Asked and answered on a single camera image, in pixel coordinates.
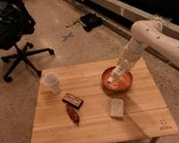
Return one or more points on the dark chocolate bar box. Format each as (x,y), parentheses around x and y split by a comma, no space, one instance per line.
(72,100)

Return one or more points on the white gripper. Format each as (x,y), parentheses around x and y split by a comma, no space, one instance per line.
(118,71)

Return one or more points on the orange ceramic bowl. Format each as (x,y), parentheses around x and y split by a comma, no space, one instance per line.
(121,84)

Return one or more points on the translucent plastic cup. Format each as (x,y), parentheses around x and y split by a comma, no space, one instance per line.
(51,80)

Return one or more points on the wooden table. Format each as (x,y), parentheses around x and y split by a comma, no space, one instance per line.
(146,113)

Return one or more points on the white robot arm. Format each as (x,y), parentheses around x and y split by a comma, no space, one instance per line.
(146,33)

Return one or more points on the black office chair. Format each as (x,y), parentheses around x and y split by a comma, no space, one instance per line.
(16,21)

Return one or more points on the beige sponge block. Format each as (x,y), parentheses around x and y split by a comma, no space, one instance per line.
(117,108)

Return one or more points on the black bag on floor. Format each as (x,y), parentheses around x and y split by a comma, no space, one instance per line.
(90,21)

